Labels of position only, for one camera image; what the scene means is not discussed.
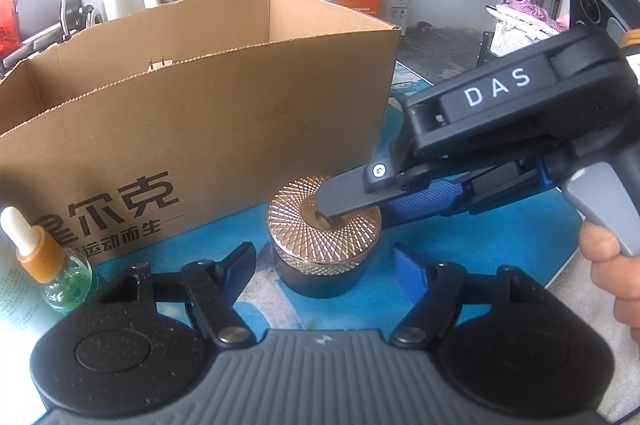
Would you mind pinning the white charger plug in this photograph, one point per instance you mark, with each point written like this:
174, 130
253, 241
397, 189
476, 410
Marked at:
160, 64

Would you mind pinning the brown cardboard box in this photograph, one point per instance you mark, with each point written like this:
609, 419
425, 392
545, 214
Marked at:
225, 120

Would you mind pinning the red bag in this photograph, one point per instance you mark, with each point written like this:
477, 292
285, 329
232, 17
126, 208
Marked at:
7, 22

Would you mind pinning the gold lid black jar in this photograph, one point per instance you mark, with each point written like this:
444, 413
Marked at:
325, 250

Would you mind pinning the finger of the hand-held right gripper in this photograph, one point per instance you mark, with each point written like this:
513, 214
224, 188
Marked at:
345, 192
425, 200

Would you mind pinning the green dropper bottle orange collar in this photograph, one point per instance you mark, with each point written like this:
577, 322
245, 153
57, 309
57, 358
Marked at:
60, 280

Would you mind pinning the pile of clothes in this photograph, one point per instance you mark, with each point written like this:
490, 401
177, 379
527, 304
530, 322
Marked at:
525, 17

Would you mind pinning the black folding stand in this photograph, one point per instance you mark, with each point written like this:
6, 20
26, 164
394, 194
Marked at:
486, 47

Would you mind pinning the person's right hand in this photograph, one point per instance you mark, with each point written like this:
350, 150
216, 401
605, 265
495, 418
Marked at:
615, 290

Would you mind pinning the green bottle with white cap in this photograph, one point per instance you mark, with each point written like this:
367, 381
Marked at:
20, 300

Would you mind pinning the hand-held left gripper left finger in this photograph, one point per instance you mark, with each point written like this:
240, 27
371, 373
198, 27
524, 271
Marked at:
241, 261

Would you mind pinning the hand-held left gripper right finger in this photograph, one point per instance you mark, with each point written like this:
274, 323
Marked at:
406, 261

